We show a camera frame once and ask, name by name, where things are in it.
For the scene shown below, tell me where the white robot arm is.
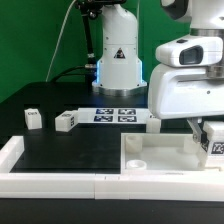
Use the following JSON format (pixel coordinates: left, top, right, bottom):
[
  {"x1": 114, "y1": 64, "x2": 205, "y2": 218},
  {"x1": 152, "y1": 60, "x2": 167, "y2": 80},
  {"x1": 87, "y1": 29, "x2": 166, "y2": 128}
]
[{"x1": 93, "y1": 0, "x2": 224, "y2": 143}]

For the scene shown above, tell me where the black cable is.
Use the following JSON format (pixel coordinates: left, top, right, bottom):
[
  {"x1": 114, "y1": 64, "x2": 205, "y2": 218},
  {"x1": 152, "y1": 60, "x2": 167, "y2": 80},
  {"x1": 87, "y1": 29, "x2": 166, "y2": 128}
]
[{"x1": 49, "y1": 65, "x2": 98, "y2": 83}]

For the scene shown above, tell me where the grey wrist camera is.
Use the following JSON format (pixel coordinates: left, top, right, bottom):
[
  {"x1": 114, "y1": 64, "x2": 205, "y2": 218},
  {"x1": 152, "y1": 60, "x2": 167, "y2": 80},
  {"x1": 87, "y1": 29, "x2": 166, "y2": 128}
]
[{"x1": 155, "y1": 35, "x2": 223, "y2": 67}]

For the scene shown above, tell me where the white square tabletop tray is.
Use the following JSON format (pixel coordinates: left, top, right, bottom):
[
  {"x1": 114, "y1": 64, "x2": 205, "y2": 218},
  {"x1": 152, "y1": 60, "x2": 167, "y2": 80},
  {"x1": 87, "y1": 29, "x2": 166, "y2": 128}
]
[{"x1": 121, "y1": 133, "x2": 224, "y2": 174}]

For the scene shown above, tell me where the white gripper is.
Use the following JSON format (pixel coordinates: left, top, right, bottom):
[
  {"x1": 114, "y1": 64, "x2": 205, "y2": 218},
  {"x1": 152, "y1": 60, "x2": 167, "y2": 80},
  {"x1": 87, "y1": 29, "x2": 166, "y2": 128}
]
[{"x1": 148, "y1": 64, "x2": 224, "y2": 144}]

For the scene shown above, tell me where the white fiducial marker sheet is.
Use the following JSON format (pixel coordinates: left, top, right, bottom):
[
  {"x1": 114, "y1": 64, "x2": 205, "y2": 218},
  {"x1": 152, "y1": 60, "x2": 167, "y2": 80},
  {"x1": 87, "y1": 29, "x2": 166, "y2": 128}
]
[{"x1": 78, "y1": 108, "x2": 152, "y2": 124}]

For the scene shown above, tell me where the white U-shaped obstacle fence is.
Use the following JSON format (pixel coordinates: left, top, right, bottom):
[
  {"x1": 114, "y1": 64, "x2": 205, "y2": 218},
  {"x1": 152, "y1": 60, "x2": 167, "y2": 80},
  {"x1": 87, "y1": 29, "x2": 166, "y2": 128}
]
[{"x1": 0, "y1": 136, "x2": 224, "y2": 202}]

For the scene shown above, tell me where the white cable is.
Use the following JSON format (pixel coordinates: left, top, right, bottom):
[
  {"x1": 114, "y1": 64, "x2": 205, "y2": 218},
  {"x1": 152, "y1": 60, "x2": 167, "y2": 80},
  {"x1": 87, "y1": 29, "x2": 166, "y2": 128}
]
[{"x1": 45, "y1": 0, "x2": 78, "y2": 83}]

